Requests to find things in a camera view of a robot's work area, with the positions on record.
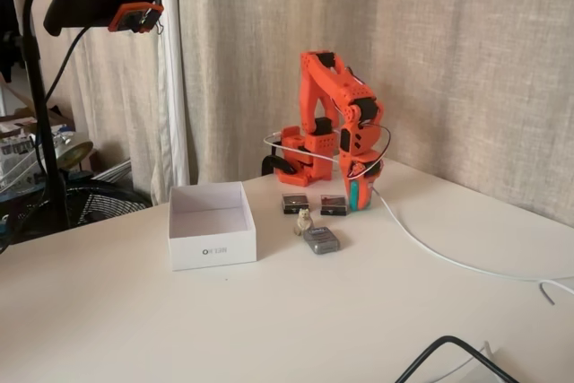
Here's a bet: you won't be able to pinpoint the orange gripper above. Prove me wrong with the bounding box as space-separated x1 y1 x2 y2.
338 149 387 213

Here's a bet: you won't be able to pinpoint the green cube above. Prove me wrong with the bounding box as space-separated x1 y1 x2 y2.
350 178 372 213

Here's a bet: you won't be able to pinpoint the white cardboard bin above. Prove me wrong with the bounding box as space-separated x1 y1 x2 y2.
168 180 259 272

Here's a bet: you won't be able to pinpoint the small black display box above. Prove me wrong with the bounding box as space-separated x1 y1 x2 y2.
281 193 310 216
319 194 350 218

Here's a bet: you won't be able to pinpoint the small beige animal figurine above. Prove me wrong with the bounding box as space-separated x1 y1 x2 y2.
293 207 315 237

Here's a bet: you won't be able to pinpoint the grey metallic small block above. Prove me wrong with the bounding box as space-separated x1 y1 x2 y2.
300 225 341 257

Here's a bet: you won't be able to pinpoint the black table clamp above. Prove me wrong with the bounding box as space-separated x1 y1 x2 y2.
261 153 300 177

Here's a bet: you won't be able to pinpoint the beige linen curtain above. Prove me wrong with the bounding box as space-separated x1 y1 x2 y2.
177 0 574 228

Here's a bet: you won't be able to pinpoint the white rack rods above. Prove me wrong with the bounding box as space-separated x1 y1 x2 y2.
87 157 134 183

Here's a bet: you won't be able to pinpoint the white sheer curtain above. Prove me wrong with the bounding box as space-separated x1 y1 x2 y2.
6 0 192 207

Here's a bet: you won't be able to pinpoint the black floor fan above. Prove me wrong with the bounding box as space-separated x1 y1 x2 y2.
0 178 153 245

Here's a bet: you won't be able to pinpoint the cream lamp head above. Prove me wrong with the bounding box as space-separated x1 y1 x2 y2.
54 130 95 171

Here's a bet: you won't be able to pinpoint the clear plastic packaging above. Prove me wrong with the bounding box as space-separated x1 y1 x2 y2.
0 131 50 196

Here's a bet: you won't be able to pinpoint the brown cardboard box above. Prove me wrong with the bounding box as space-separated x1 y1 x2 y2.
0 82 75 133

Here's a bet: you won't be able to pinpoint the dark hanging clothes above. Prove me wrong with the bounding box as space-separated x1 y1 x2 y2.
0 0 28 84

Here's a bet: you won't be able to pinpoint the black servo wire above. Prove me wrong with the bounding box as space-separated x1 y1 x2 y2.
344 66 393 178

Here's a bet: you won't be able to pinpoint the long white usb cable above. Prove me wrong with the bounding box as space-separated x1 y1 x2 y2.
262 130 574 288

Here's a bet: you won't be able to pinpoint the thick black cable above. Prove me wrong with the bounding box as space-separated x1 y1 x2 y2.
393 335 524 383

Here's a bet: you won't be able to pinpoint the white cable with grey tip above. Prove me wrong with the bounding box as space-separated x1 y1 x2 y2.
539 278 574 306

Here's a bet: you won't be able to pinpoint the black camera cable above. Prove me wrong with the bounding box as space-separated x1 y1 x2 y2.
0 26 93 255

